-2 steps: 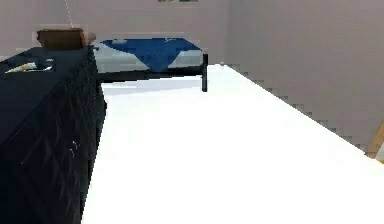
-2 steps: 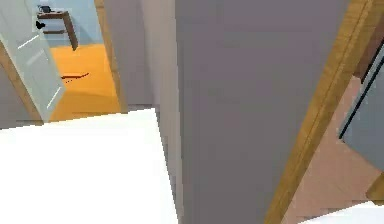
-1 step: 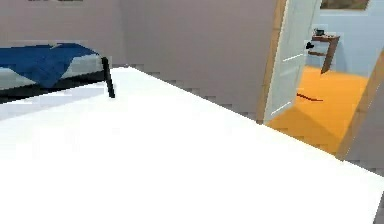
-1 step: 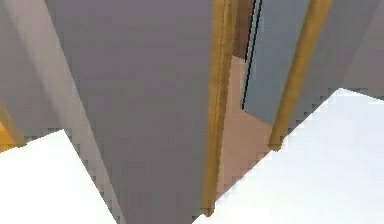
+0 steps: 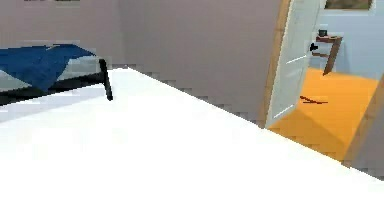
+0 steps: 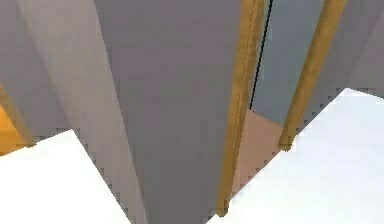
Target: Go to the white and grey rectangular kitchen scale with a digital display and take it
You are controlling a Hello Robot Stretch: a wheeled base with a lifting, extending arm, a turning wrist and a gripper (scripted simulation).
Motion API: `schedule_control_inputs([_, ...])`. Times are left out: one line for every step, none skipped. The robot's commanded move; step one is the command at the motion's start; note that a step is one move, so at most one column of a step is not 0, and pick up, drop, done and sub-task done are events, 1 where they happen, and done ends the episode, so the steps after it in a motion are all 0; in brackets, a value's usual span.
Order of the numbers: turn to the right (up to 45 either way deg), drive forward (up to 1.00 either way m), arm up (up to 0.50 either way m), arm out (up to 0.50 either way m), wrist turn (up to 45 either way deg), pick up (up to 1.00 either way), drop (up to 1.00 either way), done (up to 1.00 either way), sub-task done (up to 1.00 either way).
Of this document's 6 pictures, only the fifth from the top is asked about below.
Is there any white room door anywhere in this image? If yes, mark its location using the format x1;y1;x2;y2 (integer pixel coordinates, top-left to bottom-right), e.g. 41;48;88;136
265;0;328;129

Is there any thin dark red stick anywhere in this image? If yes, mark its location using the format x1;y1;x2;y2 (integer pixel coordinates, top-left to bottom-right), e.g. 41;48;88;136
299;95;329;105

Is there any brown wooden side table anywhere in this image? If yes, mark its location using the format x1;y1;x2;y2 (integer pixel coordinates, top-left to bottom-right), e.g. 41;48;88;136
311;34;344;77

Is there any blue blanket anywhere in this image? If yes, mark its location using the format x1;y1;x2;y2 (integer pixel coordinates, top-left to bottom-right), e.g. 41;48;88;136
0;44;97;93

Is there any black frame bed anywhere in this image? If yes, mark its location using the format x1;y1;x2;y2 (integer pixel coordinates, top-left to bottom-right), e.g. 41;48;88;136
0;44;114;107

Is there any framed wall picture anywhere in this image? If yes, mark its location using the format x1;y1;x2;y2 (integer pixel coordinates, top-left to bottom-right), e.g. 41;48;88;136
324;0;374;11

